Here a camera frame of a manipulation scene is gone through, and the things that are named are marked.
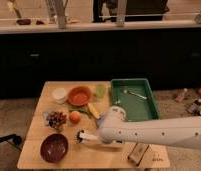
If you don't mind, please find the dark bottle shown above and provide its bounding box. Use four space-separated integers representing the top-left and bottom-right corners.
187 98 201 114

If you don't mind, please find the orange fruit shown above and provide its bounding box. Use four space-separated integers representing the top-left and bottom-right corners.
69 111 81 124

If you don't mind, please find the light green cup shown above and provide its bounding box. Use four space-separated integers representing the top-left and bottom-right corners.
95 84 106 98

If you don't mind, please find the white dish brush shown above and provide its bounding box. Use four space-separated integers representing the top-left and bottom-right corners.
76 130 99 143

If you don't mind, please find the orange bowl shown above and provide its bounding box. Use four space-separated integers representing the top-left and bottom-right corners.
67 86 92 106

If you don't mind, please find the wooden table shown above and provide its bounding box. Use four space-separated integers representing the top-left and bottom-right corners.
16 80 171 170

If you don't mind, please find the green plastic tray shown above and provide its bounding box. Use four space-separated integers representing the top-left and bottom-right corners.
111 78 159 122

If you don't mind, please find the plastic bottle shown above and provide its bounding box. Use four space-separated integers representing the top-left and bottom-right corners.
176 88 188 103

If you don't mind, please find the bag of nuts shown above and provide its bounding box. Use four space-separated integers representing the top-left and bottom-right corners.
42 111 67 132

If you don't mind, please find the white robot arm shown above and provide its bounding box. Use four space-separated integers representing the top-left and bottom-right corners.
98 106 201 149

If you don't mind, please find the green bean pod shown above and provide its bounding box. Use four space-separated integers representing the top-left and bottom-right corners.
69 108 91 117

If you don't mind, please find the yellow corn cob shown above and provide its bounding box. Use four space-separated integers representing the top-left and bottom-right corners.
88 103 100 119

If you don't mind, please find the metal fork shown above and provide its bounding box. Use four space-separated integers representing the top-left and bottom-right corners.
123 89 148 100

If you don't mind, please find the small wooden box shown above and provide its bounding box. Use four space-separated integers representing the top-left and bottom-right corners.
127 143 149 166

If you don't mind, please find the white cup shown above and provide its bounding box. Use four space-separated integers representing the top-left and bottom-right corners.
52 88 67 104

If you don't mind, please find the dark brown bowl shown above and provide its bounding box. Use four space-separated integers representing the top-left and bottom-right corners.
40 134 68 163

